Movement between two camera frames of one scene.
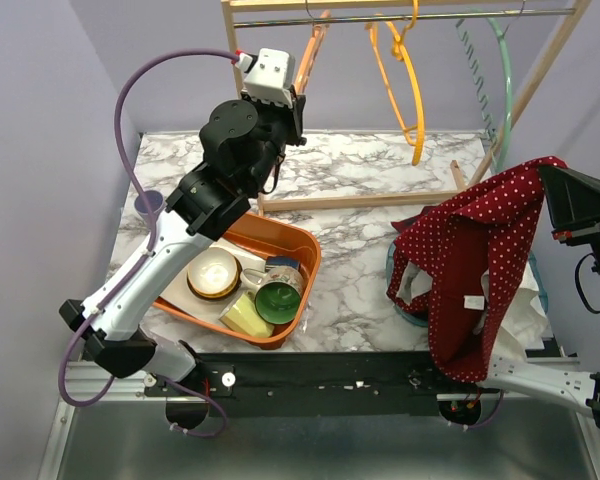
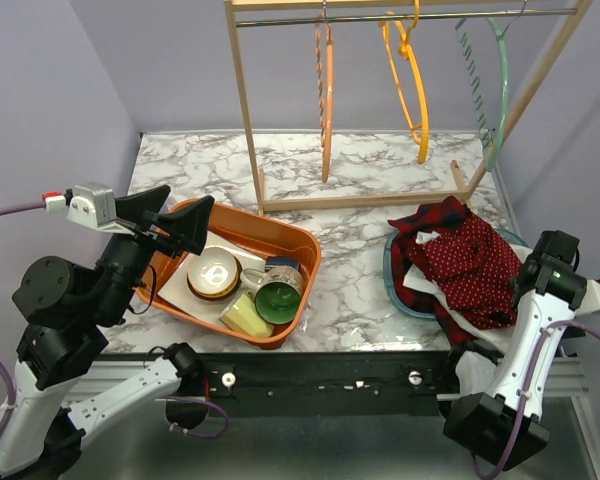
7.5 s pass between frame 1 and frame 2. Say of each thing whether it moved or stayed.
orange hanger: moved
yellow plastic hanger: moved
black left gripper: moved
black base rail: stayed
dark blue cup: stayed
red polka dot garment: moved
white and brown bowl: stayed
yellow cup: stayed
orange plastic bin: stayed
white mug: stayed
